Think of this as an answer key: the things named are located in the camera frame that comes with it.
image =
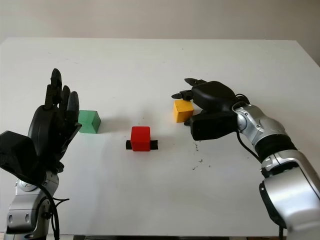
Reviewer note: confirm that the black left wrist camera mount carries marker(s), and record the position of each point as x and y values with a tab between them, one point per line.
16	155

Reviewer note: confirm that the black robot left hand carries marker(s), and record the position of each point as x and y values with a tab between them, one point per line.
45	130

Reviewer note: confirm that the red wooden block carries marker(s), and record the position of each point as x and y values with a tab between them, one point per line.
140	138

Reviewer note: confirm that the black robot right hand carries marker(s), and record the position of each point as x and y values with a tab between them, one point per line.
212	96

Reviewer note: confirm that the green wooden block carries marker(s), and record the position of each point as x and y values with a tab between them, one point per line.
87	122

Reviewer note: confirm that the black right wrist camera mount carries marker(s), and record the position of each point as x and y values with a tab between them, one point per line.
212	126

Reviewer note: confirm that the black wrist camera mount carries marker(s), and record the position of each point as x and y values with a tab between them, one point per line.
16	155
212	126

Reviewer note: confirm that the yellow wooden block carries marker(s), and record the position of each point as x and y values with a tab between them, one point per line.
183	112

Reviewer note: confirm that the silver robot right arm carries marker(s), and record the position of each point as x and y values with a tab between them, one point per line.
277	140

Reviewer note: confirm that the black tape strip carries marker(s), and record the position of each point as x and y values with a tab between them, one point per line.
154	145

